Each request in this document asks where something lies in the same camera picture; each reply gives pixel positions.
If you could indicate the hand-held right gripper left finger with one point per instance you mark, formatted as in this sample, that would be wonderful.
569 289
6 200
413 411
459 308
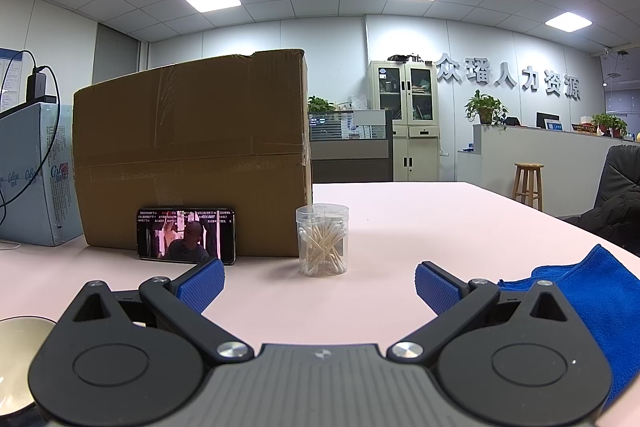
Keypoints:
200 287

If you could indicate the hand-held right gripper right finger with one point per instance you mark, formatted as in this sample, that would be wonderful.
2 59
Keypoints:
440 289

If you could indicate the white round bowl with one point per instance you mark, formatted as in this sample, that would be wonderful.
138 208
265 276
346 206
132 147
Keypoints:
20 347

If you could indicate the black smartphone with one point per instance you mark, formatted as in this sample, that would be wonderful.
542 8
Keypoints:
185 237

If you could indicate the clear jar of cotton swabs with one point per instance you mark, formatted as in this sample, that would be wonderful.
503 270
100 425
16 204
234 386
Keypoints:
322 242

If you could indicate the wooden stool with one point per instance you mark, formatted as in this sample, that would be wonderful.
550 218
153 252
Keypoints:
529 187

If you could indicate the brown cardboard box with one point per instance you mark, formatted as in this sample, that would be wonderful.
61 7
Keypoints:
190 147

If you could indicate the blue microfiber cloth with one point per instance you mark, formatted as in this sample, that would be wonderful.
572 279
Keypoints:
600 287

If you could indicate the beige metal cabinet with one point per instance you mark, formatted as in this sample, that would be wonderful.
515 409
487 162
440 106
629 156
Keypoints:
415 127

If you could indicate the white reception counter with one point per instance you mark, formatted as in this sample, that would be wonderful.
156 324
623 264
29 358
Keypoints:
550 167

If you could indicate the grey office partition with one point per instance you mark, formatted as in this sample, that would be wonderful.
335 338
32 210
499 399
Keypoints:
350 147

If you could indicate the green potted plant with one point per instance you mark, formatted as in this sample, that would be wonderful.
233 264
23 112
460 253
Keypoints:
485 107
610 124
320 103

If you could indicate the computer monitor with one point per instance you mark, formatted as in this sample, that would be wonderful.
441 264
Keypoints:
547 121

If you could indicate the light blue printed carton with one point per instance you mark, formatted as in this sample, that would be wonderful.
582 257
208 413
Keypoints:
35 172

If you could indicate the black office chair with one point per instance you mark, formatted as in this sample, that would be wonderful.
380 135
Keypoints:
620 192

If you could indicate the grey window blind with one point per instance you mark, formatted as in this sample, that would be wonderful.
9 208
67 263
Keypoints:
116 54

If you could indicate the black power adapter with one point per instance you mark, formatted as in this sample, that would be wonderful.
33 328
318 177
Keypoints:
40 84

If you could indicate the silver wall lettering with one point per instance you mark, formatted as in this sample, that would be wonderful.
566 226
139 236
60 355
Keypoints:
505 74

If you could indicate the blue wall poster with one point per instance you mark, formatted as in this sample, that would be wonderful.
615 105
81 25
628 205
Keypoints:
10 77

